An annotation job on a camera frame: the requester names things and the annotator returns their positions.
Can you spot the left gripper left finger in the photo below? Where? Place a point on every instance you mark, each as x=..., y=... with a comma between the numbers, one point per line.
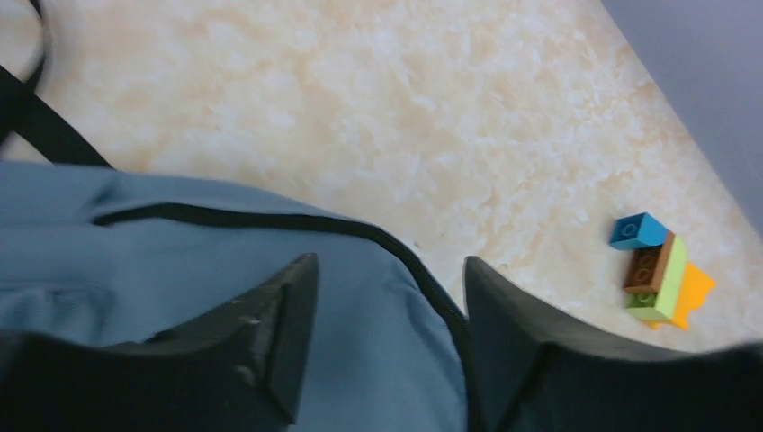
x=238, y=367

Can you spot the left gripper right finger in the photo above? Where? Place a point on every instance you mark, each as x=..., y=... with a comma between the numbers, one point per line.
x=540, y=369

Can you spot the blue grey backpack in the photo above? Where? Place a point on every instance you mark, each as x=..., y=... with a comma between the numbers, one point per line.
x=99, y=257

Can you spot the colourful block stack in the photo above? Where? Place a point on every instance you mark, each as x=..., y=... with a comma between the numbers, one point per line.
x=662, y=286

